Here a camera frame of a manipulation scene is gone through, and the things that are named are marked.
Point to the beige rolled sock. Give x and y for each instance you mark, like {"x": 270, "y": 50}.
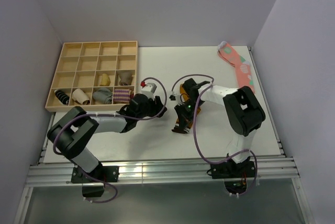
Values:
{"x": 80, "y": 97}

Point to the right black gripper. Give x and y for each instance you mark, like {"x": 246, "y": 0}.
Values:
{"x": 183, "y": 117}

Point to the black rolled sock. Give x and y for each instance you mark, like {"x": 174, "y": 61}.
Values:
{"x": 62, "y": 97}

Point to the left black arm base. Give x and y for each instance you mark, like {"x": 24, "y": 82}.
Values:
{"x": 97, "y": 182}

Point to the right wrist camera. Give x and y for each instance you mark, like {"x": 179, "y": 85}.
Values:
{"x": 177, "y": 98}

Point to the purple striped rolled sock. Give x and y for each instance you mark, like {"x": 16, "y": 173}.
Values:
{"x": 122, "y": 96}

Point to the taupe rolled sock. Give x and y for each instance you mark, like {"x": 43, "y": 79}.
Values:
{"x": 124, "y": 78}

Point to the aluminium mounting rail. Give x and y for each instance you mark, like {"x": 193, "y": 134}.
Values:
{"x": 157, "y": 172}

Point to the grey rolled sock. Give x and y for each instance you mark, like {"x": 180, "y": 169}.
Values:
{"x": 103, "y": 95}

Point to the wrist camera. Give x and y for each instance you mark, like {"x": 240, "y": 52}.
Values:
{"x": 148, "y": 89}
{"x": 177, "y": 98}

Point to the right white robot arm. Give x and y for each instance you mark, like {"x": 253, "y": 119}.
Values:
{"x": 245, "y": 115}

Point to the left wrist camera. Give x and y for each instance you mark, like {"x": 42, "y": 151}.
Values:
{"x": 148, "y": 89}

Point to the wooden compartment tray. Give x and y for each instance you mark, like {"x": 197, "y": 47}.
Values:
{"x": 81, "y": 65}

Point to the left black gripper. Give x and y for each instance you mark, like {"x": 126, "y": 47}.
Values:
{"x": 158, "y": 109}

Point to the pink patterned sock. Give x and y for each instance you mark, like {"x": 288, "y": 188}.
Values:
{"x": 242, "y": 67}

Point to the yellow rolled sock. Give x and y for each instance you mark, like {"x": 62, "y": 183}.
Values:
{"x": 105, "y": 80}

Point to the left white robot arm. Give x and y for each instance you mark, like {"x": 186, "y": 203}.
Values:
{"x": 71, "y": 134}

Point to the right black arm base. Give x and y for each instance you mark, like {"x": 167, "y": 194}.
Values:
{"x": 238, "y": 177}

